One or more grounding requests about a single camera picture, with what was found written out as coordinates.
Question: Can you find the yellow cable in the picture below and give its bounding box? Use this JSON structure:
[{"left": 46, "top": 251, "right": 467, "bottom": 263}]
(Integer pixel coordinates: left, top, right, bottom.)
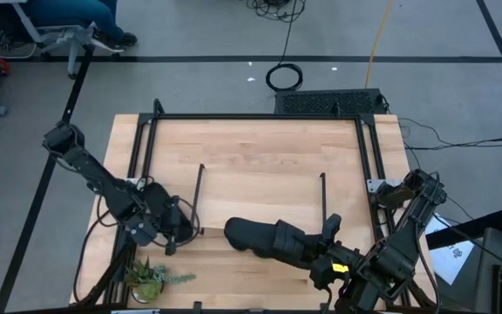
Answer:
[{"left": 364, "top": 0, "right": 395, "bottom": 89}]

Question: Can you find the black perforated computer case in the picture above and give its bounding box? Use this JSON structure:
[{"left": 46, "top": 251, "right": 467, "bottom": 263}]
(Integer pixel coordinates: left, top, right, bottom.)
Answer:
[{"left": 274, "top": 88, "right": 387, "bottom": 117}]

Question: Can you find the person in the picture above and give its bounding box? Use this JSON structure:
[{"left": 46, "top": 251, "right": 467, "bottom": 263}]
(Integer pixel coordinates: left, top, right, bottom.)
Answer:
[{"left": 28, "top": 0, "right": 139, "bottom": 50}]

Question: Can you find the white office chair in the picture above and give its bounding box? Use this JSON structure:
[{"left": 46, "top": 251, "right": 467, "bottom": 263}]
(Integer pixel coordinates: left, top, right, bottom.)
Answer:
[{"left": 0, "top": 0, "right": 124, "bottom": 79}]

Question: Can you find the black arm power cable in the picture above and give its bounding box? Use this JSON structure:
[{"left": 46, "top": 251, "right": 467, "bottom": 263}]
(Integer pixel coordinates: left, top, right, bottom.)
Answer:
[{"left": 72, "top": 195, "right": 119, "bottom": 305}]

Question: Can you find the green succulent plant in pot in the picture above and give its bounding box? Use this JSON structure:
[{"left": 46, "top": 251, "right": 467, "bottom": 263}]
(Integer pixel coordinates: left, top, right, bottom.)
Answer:
[{"left": 124, "top": 256, "right": 197, "bottom": 305}]

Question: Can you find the white paper sheet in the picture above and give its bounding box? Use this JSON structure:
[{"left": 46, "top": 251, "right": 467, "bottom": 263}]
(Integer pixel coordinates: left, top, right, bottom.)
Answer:
[{"left": 424, "top": 215, "right": 475, "bottom": 287}]

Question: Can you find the black slide sandal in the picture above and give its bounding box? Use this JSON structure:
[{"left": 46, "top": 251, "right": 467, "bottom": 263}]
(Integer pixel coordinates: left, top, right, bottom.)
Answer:
[
  {"left": 223, "top": 216, "right": 322, "bottom": 263},
  {"left": 145, "top": 182, "right": 195, "bottom": 244}
]

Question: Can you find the coiled black cable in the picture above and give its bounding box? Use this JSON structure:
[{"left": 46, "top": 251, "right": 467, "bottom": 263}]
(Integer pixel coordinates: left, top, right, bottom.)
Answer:
[{"left": 265, "top": 63, "right": 304, "bottom": 92}]

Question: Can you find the black aluminium rig frame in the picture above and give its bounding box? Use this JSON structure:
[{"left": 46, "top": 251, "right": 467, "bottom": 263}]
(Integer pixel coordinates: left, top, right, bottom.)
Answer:
[{"left": 70, "top": 98, "right": 442, "bottom": 314}]

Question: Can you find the tangled black cable bundle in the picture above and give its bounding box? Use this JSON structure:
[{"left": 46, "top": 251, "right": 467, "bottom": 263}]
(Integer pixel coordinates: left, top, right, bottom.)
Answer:
[{"left": 245, "top": 0, "right": 308, "bottom": 24}]

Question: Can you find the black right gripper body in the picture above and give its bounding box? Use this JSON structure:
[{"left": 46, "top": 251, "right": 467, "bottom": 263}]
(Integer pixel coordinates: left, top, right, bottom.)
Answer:
[{"left": 310, "top": 213, "right": 361, "bottom": 289}]

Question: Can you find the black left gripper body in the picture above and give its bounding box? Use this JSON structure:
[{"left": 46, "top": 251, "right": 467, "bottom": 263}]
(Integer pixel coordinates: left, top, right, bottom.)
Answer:
[{"left": 154, "top": 196, "right": 181, "bottom": 256}]

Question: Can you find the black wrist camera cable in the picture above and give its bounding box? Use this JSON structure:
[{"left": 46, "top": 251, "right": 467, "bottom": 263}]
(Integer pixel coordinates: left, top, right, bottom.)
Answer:
[{"left": 139, "top": 175, "right": 203, "bottom": 245}]

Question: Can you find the wooden shelf with black legs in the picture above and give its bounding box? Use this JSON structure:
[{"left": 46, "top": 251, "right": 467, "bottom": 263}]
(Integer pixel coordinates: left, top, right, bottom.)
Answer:
[{"left": 189, "top": 163, "right": 329, "bottom": 232}]

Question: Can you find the thin black floor cable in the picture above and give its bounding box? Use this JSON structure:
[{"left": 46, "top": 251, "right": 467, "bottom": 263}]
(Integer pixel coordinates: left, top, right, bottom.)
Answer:
[{"left": 397, "top": 117, "right": 502, "bottom": 152}]

